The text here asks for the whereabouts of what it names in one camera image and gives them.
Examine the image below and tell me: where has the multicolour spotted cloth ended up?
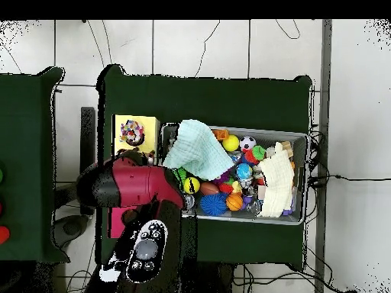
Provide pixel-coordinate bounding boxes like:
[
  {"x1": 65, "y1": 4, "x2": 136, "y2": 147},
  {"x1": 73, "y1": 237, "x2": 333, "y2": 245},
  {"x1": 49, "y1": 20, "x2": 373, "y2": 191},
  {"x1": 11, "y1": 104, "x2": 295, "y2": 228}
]
[{"x1": 119, "y1": 119, "x2": 146, "y2": 147}]

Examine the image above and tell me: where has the light blue cloth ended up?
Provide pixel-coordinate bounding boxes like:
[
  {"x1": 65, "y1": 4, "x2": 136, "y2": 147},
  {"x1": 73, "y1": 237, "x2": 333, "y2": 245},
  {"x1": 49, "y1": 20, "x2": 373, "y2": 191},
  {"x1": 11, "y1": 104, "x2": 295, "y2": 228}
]
[{"x1": 162, "y1": 118, "x2": 235, "y2": 182}]

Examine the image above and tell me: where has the wooden box with three holes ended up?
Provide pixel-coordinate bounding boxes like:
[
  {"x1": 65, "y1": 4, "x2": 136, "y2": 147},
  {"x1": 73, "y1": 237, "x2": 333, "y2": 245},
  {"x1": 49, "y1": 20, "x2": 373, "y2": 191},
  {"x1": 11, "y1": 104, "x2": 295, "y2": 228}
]
[{"x1": 108, "y1": 114, "x2": 161, "y2": 240}]

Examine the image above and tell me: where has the clear mesh bin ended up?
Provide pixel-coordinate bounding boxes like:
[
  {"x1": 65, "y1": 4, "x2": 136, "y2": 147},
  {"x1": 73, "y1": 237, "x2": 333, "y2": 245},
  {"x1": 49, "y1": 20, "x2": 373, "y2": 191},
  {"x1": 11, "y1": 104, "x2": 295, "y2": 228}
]
[{"x1": 158, "y1": 121, "x2": 311, "y2": 227}]

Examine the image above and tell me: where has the black flat stand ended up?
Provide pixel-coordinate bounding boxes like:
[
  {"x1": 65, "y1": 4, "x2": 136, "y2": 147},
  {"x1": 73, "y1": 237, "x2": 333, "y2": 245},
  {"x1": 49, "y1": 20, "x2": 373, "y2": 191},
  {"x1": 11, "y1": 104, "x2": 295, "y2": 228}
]
[{"x1": 79, "y1": 106, "x2": 96, "y2": 216}]

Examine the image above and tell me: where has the yellow ball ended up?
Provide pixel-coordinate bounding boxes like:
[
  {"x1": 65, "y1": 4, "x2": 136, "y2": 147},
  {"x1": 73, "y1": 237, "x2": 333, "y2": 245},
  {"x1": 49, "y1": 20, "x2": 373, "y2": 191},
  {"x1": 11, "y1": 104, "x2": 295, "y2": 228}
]
[{"x1": 183, "y1": 176, "x2": 201, "y2": 195}]

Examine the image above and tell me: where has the small brown football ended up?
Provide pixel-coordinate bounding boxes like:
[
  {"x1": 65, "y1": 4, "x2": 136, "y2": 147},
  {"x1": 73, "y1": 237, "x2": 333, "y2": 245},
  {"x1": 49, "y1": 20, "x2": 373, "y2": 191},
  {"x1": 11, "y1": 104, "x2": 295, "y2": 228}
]
[{"x1": 199, "y1": 182, "x2": 221, "y2": 196}]

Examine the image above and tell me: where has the orange plastic block toy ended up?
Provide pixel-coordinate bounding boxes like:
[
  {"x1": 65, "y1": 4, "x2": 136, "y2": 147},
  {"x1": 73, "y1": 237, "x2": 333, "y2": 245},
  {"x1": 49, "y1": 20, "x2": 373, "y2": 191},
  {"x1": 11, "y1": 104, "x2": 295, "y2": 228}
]
[{"x1": 212, "y1": 129, "x2": 230, "y2": 142}]

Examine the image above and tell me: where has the dark green table cloth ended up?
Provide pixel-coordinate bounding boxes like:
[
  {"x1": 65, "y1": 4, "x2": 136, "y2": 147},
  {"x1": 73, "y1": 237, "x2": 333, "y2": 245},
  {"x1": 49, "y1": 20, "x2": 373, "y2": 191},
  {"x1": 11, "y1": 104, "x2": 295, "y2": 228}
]
[
  {"x1": 95, "y1": 63, "x2": 313, "y2": 272},
  {"x1": 0, "y1": 66, "x2": 71, "y2": 265}
]

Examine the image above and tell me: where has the blue spiky ball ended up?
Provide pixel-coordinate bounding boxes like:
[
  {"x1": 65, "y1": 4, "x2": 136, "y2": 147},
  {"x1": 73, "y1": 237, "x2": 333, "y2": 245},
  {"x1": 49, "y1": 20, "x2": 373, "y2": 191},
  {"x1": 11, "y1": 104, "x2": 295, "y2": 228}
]
[{"x1": 199, "y1": 192, "x2": 228, "y2": 217}]

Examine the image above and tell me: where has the grey round base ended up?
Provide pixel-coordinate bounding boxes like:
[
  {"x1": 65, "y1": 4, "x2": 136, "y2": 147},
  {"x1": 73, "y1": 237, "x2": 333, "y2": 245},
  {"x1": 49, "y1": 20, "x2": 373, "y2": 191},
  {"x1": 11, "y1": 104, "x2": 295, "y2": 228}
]
[{"x1": 51, "y1": 214, "x2": 89, "y2": 248}]

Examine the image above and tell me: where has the blue globe ball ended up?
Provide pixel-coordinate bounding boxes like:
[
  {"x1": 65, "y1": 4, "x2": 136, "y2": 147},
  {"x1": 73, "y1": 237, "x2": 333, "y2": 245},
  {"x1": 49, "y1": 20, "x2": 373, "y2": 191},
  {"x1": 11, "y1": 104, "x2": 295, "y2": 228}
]
[{"x1": 235, "y1": 163, "x2": 254, "y2": 181}]

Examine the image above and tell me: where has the small orange basketball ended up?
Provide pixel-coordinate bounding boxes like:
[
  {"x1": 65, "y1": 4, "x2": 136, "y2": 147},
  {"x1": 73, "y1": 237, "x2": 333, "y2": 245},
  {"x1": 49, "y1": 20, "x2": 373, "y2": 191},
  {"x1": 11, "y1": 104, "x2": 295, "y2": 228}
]
[{"x1": 226, "y1": 192, "x2": 244, "y2": 212}]

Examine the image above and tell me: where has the small soccer ball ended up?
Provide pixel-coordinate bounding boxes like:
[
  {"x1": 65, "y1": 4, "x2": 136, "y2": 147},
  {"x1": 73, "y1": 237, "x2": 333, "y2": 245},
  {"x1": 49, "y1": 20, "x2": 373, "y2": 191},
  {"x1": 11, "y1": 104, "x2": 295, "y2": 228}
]
[{"x1": 239, "y1": 135, "x2": 258, "y2": 153}]

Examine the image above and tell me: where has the cream white cloth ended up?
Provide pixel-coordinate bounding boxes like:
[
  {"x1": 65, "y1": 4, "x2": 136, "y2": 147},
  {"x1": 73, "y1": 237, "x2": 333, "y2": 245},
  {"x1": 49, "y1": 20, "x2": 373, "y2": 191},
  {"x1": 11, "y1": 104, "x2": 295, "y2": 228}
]
[{"x1": 255, "y1": 141, "x2": 296, "y2": 219}]

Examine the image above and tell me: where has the black cable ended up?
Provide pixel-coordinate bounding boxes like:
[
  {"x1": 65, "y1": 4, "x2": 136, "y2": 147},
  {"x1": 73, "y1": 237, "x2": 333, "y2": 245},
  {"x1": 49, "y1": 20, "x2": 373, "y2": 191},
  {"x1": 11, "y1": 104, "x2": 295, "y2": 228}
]
[{"x1": 308, "y1": 174, "x2": 391, "y2": 184}]

